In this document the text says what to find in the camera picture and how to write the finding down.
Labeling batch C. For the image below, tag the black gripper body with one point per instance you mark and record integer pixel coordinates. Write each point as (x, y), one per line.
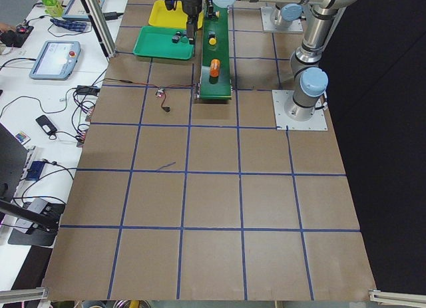
(191, 8)

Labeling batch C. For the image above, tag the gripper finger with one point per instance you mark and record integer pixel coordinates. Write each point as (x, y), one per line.
(191, 29)

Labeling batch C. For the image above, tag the orange cylinder with 4680 label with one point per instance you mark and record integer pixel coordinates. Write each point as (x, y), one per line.
(214, 68)

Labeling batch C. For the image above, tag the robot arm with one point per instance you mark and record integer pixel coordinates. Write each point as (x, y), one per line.
(192, 8)
(321, 21)

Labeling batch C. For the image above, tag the yellow plastic tray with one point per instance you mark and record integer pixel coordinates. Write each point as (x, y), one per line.
(161, 17)

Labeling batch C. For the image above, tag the green plastic tray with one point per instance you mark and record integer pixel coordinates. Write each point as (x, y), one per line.
(157, 42)

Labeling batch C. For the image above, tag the green conveyor belt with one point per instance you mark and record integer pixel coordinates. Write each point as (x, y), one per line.
(215, 82)

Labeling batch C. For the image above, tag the small green controller board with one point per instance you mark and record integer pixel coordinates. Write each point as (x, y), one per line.
(160, 92)

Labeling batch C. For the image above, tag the black power adapter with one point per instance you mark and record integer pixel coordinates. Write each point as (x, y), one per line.
(87, 90)

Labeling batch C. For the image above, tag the teach pendant tablet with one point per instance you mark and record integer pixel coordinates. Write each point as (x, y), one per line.
(56, 61)

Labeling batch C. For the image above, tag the aluminium frame post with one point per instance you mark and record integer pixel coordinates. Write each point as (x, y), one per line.
(99, 24)

